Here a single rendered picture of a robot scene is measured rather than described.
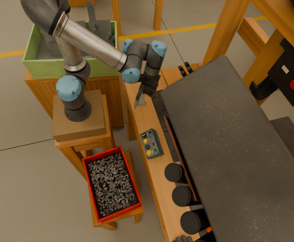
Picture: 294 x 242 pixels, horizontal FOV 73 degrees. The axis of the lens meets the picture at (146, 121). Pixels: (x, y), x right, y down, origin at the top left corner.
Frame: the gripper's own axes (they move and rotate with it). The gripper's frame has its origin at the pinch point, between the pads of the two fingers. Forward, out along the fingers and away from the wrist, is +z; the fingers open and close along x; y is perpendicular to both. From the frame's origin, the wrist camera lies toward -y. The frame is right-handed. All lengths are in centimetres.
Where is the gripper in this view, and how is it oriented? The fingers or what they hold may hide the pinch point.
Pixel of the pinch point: (138, 101)
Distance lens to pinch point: 114.5
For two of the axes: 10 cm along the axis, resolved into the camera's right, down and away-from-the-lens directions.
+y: 9.1, 4.0, -0.6
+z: -2.5, 6.8, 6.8
